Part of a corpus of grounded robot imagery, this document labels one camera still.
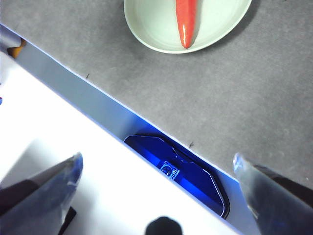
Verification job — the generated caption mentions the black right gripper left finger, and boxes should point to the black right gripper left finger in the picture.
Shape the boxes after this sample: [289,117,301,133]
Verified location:
[0,151,84,235]

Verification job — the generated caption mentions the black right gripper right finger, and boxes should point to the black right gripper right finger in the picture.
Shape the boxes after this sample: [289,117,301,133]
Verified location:
[233,152,313,235]

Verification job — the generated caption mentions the orange carrot with green leaves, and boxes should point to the orange carrot with green leaves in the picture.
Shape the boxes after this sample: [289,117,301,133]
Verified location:
[175,0,200,49]

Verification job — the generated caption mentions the green plate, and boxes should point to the green plate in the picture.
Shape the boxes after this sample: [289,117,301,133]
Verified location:
[124,0,252,54]

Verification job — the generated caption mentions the black round knob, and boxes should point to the black round knob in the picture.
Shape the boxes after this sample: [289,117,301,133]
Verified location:
[146,216,183,235]

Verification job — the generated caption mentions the small orange object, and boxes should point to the small orange object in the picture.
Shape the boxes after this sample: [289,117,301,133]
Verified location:
[6,38,27,59]

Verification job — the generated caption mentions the black flat camera module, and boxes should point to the black flat camera module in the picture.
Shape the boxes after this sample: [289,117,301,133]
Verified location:
[123,133,231,220]

